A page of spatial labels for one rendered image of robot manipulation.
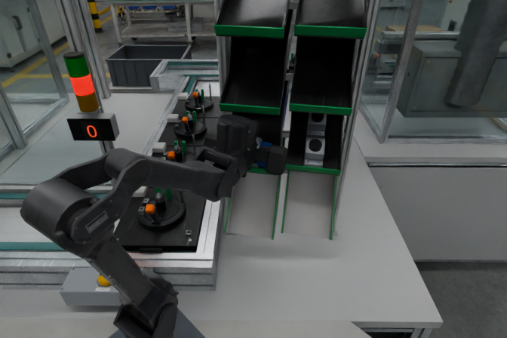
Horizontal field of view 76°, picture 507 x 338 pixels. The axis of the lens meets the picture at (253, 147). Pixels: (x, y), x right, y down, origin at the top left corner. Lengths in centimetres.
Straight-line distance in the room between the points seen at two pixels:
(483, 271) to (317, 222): 168
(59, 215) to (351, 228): 94
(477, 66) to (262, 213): 108
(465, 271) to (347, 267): 144
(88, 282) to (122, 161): 57
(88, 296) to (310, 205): 60
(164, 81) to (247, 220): 135
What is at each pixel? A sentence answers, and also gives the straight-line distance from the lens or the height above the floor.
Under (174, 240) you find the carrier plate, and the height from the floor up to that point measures 97.
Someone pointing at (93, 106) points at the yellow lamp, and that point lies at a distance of 101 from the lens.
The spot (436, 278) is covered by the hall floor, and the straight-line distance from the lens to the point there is 230.
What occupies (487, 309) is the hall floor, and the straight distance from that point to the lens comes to 230.
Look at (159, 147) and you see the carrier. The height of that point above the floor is 99.
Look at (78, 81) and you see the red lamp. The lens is 98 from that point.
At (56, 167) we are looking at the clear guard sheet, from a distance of 125.
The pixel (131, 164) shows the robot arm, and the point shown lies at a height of 144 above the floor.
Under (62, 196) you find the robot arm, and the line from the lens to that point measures 38.
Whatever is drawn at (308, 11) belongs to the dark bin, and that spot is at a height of 154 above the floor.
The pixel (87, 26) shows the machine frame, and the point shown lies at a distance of 202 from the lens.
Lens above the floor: 167
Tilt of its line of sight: 33 degrees down
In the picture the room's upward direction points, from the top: straight up
